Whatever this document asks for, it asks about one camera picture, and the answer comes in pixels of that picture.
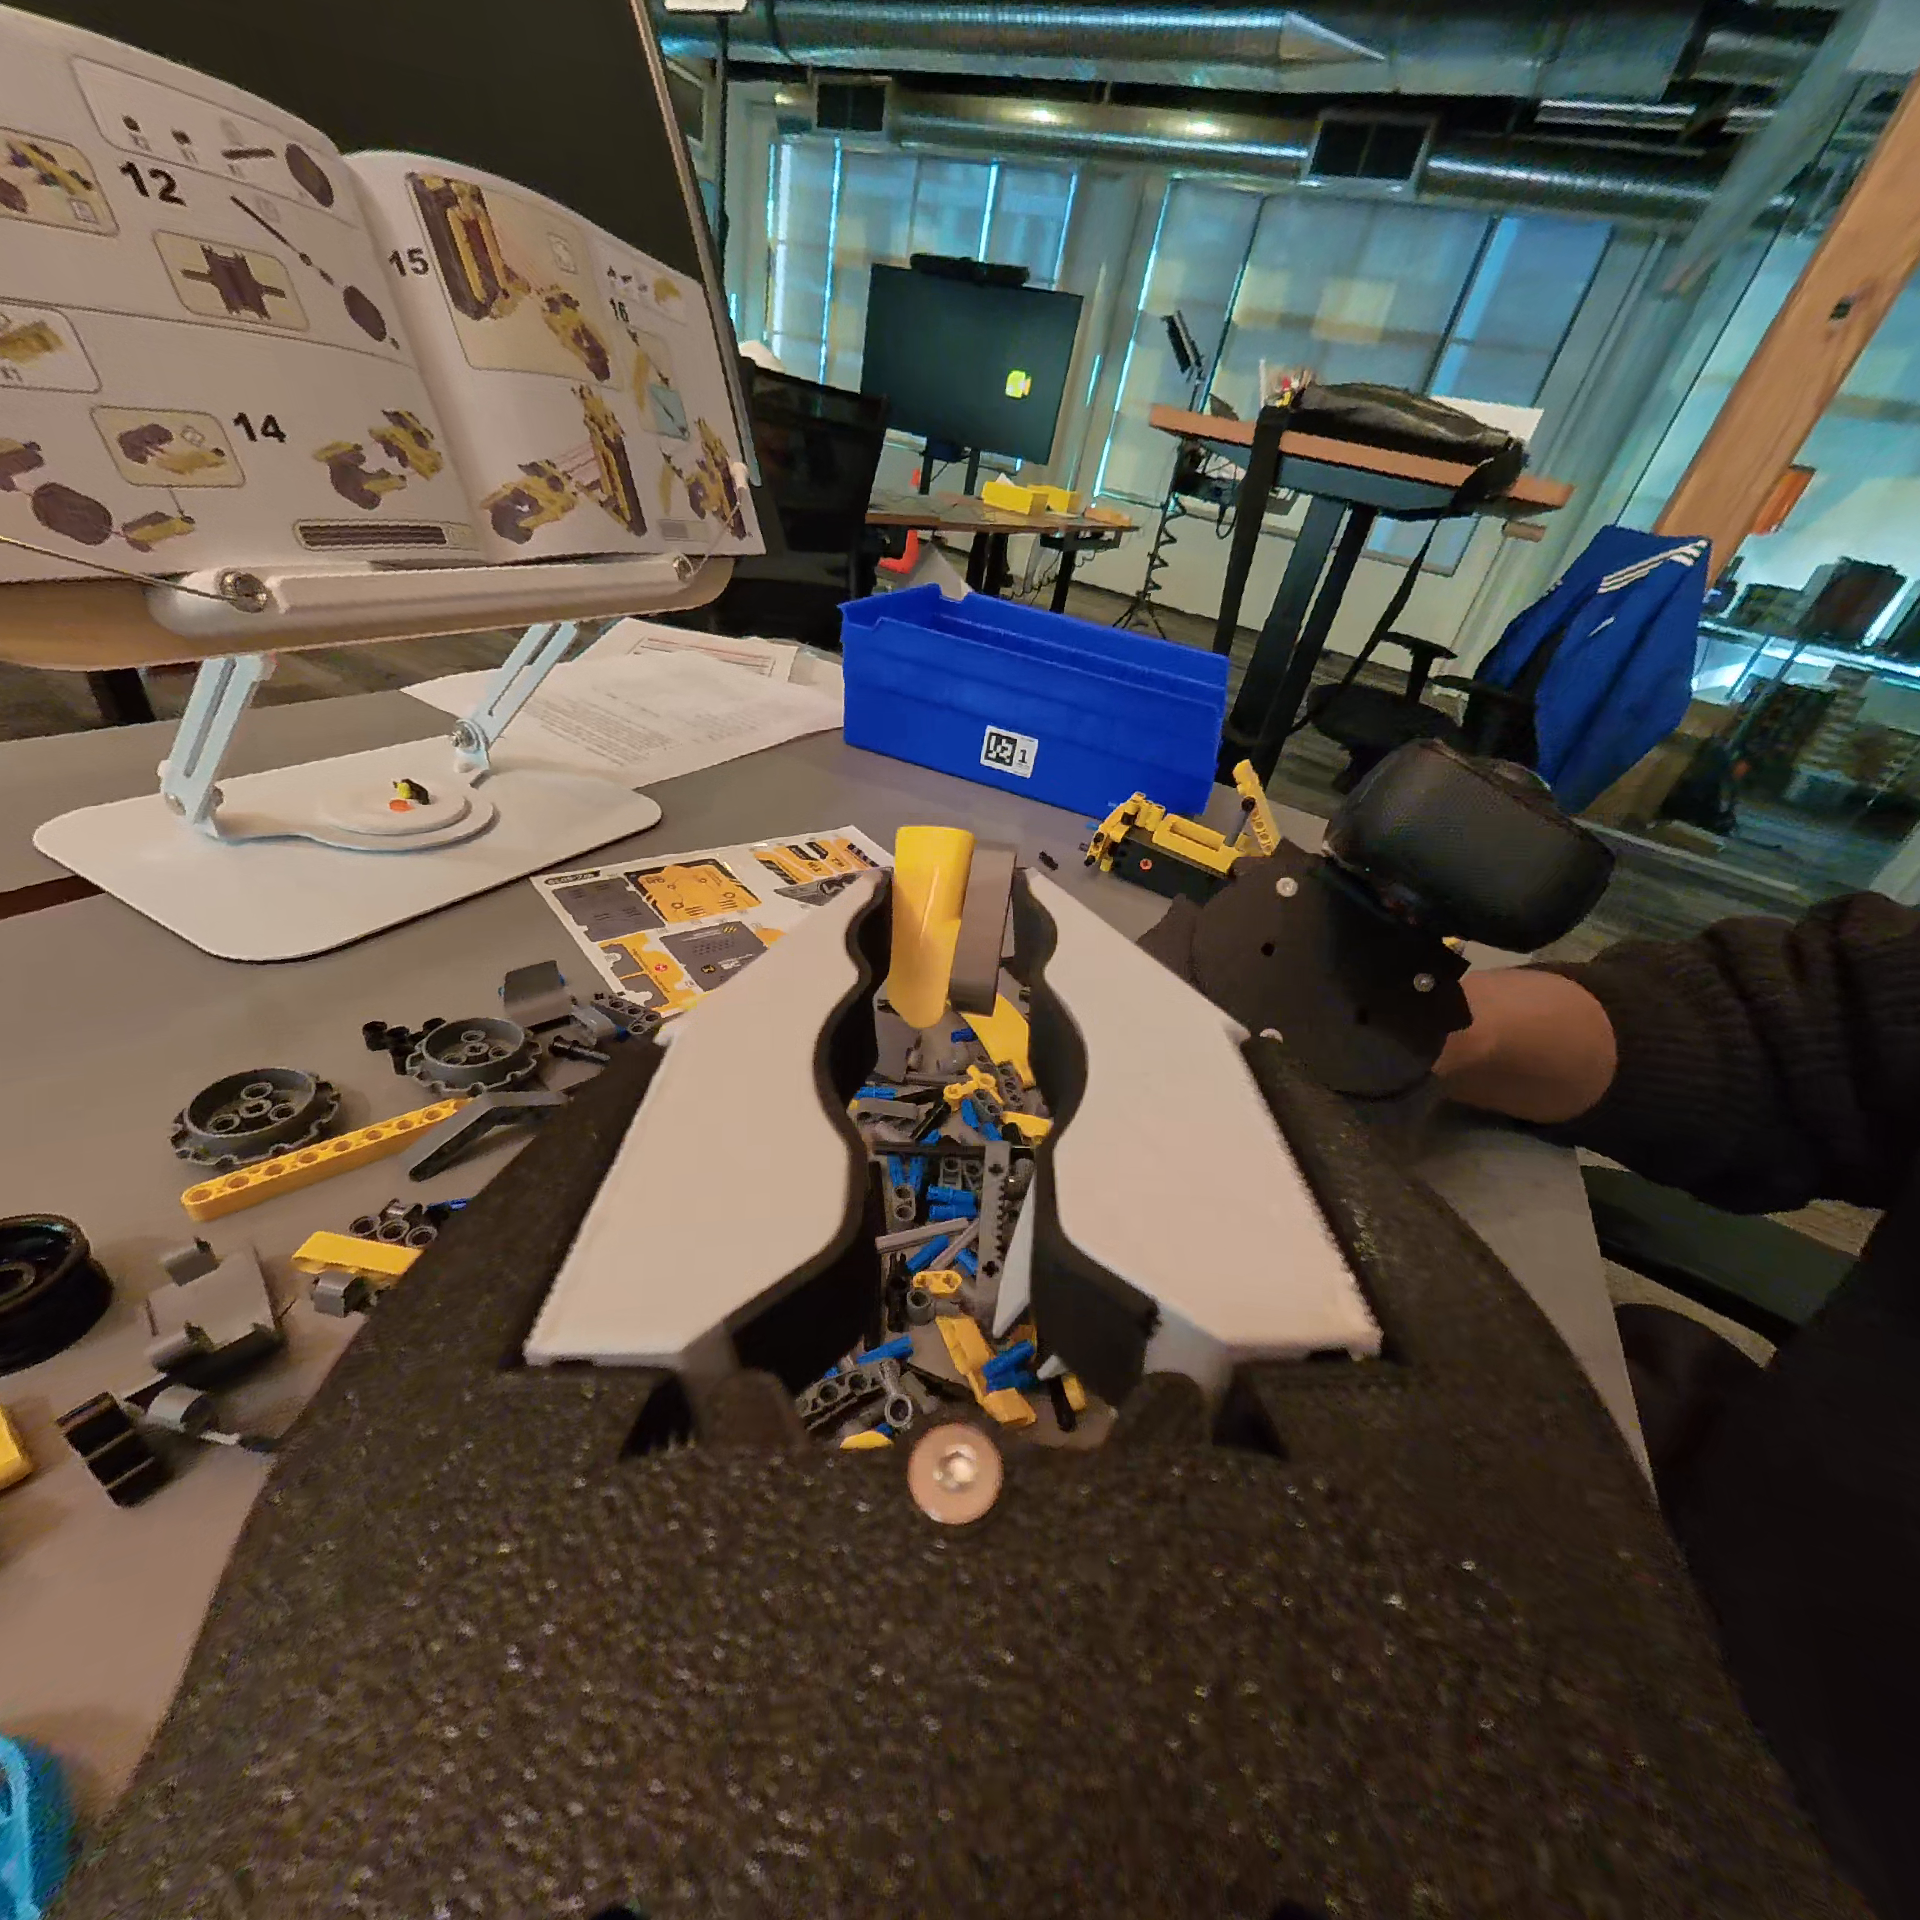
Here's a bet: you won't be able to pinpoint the black computer monitor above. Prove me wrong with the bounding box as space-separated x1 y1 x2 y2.
863 262 1085 467

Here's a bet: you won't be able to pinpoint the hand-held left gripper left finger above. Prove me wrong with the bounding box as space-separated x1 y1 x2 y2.
522 869 895 1397

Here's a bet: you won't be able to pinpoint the yellow sticker sheet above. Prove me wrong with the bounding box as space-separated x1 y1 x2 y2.
533 821 903 1023

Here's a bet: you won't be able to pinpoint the black bag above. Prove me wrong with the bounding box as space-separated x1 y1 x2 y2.
1282 381 1528 506

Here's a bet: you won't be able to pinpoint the partly built yellow toy vehicle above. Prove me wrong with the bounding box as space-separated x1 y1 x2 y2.
1083 760 1285 905

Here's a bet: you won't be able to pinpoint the pile of toy building pieces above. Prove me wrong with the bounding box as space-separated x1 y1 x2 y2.
0 958 1119 1508

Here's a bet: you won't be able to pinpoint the person's right hand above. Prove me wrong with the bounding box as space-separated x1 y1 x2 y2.
1433 962 1618 1123

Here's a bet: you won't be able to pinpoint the black rubber tyre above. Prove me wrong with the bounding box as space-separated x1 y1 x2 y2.
0 1215 114 1373

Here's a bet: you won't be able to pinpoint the black swivel chair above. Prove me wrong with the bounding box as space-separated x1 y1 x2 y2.
1305 630 1563 786

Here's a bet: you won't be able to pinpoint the blue jacket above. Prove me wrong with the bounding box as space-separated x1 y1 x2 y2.
1477 526 1712 813

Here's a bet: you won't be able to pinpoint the wooden post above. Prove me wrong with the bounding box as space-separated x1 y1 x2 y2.
1658 142 1920 579

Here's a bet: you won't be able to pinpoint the blue plastic bin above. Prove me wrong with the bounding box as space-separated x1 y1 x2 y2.
841 588 1234 820

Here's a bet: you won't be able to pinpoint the grey wheel hub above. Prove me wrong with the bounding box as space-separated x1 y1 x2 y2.
404 1017 546 1095
173 1068 334 1169

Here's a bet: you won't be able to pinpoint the person's right forearm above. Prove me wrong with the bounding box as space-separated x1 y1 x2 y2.
1560 892 1920 1217

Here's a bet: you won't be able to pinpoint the storage shelf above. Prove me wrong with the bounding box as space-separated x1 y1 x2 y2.
1710 554 1920 841

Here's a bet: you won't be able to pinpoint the printed paper sheets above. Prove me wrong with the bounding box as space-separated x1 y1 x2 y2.
404 615 848 787

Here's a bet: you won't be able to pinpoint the black chair armrest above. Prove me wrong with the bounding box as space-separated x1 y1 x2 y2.
1581 1160 1878 1336

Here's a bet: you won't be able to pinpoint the yellow perforated beam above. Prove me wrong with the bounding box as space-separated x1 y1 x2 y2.
180 1097 470 1221

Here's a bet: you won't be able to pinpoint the camera tripod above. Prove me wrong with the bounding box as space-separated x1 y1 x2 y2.
1117 503 1191 634

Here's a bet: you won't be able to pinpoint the low wooden desk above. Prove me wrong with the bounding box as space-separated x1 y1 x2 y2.
868 486 1144 603

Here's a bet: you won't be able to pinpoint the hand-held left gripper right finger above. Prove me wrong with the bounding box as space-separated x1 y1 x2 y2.
1014 867 1386 1415

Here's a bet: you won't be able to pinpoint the white book stand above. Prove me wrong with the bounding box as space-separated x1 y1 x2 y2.
0 554 741 966

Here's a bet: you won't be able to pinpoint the open instruction booklet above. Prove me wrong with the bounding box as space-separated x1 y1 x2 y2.
0 0 769 586

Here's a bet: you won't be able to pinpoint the yellow and grey toy assembly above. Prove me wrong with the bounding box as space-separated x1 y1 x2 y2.
879 824 1025 1039

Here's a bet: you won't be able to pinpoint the light blue object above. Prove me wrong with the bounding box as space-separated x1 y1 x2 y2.
0 1731 76 1920

